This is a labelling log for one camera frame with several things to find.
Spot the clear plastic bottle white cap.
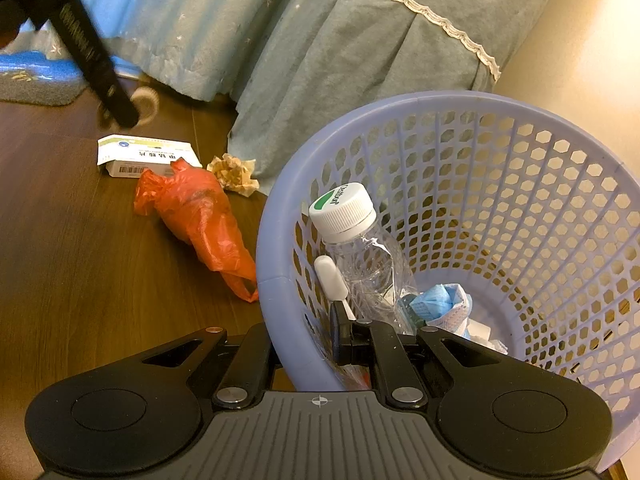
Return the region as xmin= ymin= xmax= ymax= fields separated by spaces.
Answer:
xmin=308 ymin=182 xmax=421 ymax=336

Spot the blue face mask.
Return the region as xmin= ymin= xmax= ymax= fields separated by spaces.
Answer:
xmin=402 ymin=282 xmax=474 ymax=338

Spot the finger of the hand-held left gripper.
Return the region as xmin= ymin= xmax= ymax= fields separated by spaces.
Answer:
xmin=87 ymin=57 xmax=141 ymax=128

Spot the white toothbrush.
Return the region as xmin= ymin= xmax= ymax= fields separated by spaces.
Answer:
xmin=314 ymin=255 xmax=358 ymax=323

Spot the grey-green bed skirt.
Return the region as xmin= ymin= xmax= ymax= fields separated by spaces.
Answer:
xmin=227 ymin=0 xmax=573 ymax=196

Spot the white medicine box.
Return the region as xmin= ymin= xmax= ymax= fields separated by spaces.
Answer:
xmin=96 ymin=133 xmax=204 ymax=179

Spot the white crumpled tissue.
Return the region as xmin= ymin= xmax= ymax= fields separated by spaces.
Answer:
xmin=467 ymin=320 xmax=508 ymax=353

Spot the beige round object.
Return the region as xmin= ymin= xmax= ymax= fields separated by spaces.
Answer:
xmin=97 ymin=85 xmax=161 ymax=128

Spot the blue floor mat grey edge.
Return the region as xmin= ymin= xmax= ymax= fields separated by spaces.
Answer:
xmin=0 ymin=50 xmax=88 ymax=107

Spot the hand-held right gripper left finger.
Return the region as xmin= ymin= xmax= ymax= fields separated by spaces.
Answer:
xmin=141 ymin=322 xmax=276 ymax=409

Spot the red plastic bag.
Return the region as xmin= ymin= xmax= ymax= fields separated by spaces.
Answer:
xmin=132 ymin=157 xmax=261 ymax=304

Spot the purple plastic mesh basket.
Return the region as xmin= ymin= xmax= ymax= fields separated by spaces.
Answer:
xmin=255 ymin=90 xmax=640 ymax=473

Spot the beige paper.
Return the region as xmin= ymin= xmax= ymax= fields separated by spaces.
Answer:
xmin=206 ymin=154 xmax=261 ymax=196

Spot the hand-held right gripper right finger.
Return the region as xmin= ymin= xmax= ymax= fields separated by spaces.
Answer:
xmin=329 ymin=301 xmax=507 ymax=409

